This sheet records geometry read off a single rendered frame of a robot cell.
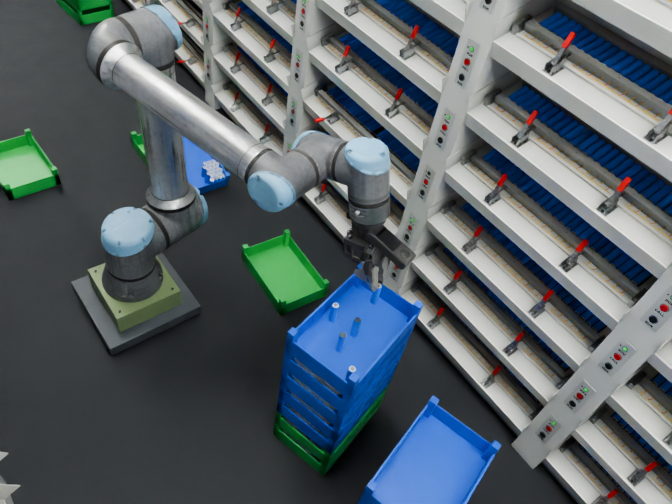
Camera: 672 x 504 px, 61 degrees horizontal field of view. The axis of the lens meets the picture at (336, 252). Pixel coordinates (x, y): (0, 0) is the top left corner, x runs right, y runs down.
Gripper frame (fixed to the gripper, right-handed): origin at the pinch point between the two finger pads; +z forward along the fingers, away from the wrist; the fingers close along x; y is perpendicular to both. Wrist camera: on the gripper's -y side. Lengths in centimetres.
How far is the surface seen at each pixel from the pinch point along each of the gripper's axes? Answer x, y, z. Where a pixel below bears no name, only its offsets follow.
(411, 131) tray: -52, 22, -12
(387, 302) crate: -8.7, 3.3, 14.3
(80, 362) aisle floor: 43, 86, 43
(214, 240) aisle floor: -23, 94, 40
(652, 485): -22, -70, 52
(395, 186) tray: -49, 27, 8
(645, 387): -29, -59, 27
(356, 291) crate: -5.9, 11.5, 12.3
